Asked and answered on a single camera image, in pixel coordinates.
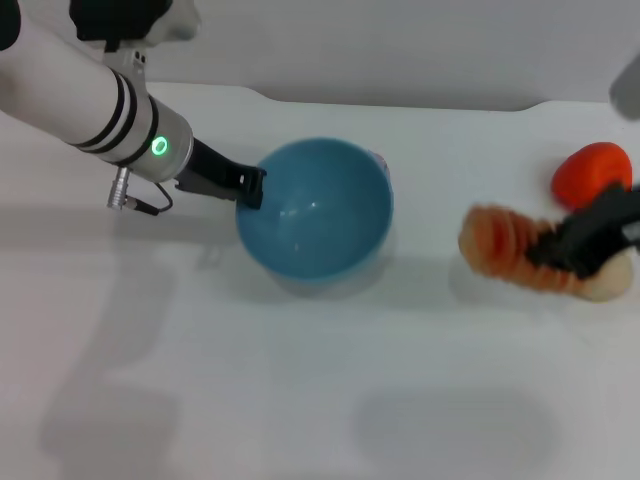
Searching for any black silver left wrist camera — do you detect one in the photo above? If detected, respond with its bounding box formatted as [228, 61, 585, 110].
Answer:
[68, 0, 202, 54]

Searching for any red toy strawberry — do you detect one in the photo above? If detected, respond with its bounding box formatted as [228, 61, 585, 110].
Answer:
[550, 141, 634, 210]

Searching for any orange striped toy bread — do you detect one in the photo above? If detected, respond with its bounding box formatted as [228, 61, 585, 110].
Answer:
[458, 203, 586, 297]

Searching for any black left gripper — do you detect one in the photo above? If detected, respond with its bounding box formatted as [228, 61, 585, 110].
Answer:
[173, 137, 268, 211]

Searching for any blue bowl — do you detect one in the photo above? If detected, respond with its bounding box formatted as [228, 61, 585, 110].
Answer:
[234, 136, 395, 281]

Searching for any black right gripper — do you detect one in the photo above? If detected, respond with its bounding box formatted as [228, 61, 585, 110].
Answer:
[524, 183, 640, 281]

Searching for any left arm cable with connector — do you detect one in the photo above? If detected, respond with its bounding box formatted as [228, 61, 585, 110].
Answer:
[104, 167, 175, 217]

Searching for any beige toy potato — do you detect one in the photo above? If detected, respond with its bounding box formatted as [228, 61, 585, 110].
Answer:
[579, 252, 635, 304]

